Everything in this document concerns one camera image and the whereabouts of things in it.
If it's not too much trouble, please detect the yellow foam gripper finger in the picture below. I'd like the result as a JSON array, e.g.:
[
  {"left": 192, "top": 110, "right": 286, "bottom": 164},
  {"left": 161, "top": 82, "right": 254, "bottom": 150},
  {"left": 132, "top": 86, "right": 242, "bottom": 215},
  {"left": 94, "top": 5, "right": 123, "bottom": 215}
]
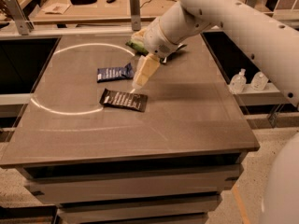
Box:
[
  {"left": 131, "top": 28, "right": 147, "bottom": 41},
  {"left": 132, "top": 53, "right": 160, "bottom": 90}
]

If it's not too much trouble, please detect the blue rxbar blueberry wrapper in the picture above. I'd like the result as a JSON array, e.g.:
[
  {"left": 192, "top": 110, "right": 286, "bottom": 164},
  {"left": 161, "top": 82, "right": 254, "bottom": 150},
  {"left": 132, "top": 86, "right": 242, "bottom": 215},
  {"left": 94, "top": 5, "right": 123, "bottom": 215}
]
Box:
[{"left": 97, "top": 63, "right": 135, "bottom": 83}]

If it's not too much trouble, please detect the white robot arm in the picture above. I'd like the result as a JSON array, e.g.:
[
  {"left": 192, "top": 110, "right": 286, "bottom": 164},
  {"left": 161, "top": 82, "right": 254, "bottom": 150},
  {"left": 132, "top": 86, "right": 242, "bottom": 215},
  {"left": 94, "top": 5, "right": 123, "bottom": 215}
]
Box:
[{"left": 133, "top": 0, "right": 299, "bottom": 224}]

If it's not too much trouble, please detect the black rxbar wrapper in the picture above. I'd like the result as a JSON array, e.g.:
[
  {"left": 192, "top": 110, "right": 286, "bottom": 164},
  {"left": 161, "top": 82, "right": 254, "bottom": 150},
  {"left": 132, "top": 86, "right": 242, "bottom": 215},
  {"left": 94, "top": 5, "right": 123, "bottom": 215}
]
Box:
[{"left": 99, "top": 89, "right": 148, "bottom": 112}]

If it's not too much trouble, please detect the green chip bag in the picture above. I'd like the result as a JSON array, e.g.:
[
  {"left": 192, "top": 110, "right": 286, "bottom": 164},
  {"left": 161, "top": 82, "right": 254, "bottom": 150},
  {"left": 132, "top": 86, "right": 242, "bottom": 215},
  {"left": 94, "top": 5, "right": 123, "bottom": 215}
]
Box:
[{"left": 125, "top": 39, "right": 187, "bottom": 63}]

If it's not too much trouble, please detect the small black remote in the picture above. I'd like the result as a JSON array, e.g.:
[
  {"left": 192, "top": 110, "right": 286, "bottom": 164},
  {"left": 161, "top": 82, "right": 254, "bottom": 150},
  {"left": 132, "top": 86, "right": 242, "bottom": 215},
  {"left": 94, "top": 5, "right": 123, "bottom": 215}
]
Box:
[{"left": 107, "top": 0, "right": 116, "bottom": 4}]

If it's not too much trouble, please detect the black cloth bundle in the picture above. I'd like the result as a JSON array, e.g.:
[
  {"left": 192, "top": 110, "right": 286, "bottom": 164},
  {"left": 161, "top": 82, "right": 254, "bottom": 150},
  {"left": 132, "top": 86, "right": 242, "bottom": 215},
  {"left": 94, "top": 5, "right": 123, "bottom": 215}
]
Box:
[{"left": 70, "top": 0, "right": 97, "bottom": 6}]

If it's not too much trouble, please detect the white paper sheet left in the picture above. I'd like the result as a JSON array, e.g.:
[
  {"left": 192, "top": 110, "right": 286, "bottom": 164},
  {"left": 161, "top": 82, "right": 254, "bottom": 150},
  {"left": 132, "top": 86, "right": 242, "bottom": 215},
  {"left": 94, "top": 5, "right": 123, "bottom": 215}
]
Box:
[{"left": 43, "top": 3, "right": 70, "bottom": 15}]

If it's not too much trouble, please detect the clear plastic bottle left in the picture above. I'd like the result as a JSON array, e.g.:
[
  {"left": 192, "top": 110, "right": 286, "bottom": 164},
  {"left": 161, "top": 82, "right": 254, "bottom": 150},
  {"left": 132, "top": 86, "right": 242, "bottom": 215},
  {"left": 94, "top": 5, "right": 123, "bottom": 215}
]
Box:
[{"left": 229, "top": 69, "right": 247, "bottom": 94}]

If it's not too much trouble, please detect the clear plastic bottle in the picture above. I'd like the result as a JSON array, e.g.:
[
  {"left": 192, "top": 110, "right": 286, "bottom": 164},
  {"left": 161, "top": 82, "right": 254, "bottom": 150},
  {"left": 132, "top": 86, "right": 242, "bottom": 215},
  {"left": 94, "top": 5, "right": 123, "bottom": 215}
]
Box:
[
  {"left": 229, "top": 69, "right": 247, "bottom": 94},
  {"left": 250, "top": 72, "right": 268, "bottom": 91}
]

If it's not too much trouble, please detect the clear plastic bottle right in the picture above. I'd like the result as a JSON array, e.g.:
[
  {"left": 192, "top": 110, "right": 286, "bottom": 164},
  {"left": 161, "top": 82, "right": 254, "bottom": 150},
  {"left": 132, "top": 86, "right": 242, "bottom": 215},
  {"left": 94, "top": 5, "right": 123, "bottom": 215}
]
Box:
[{"left": 250, "top": 72, "right": 268, "bottom": 91}]

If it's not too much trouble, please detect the grey drawer cabinet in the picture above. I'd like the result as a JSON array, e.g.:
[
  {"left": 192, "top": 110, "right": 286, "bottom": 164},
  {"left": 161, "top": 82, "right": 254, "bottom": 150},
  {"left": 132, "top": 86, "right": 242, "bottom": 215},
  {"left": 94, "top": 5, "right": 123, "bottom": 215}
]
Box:
[{"left": 24, "top": 153, "right": 243, "bottom": 224}]

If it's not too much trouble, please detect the middle metal bracket post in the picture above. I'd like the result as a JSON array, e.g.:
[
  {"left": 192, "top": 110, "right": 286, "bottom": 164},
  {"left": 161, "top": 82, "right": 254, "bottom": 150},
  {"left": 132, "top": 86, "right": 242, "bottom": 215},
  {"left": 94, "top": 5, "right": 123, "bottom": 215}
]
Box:
[{"left": 129, "top": 0, "right": 141, "bottom": 31}]

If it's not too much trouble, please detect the left metal bracket post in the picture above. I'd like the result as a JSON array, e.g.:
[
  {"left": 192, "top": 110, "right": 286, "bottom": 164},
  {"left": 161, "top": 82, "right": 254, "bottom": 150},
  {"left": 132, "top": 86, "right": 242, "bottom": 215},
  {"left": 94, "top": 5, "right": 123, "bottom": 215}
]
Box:
[{"left": 3, "top": 0, "right": 34, "bottom": 35}]

